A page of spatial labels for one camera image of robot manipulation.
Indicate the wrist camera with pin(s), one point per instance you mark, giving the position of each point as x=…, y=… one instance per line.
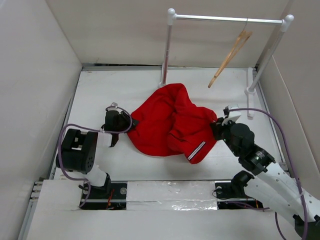
x=231, y=113
x=113, y=106

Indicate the wooden clothes hanger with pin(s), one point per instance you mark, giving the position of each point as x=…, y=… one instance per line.
x=237, y=46

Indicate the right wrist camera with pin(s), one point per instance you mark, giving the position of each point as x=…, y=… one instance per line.
x=231, y=113

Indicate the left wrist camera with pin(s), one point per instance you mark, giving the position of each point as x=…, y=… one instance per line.
x=113, y=106

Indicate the silver taped foam strip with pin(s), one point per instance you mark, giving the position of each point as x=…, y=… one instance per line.
x=186, y=195

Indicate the white clothes rack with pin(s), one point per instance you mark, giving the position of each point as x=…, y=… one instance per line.
x=252, y=81

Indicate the red trousers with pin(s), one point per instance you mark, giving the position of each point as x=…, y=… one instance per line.
x=170, y=124

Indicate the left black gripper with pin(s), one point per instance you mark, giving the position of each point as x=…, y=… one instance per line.
x=122, y=115

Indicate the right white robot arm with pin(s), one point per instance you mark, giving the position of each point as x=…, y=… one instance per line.
x=263, y=179

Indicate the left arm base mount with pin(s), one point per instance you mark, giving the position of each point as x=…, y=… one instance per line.
x=114, y=199

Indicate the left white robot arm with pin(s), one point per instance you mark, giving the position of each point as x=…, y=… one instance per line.
x=77, y=149

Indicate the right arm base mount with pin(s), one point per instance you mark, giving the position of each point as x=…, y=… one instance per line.
x=230, y=194

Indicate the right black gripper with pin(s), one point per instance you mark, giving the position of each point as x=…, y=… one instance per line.
x=217, y=127

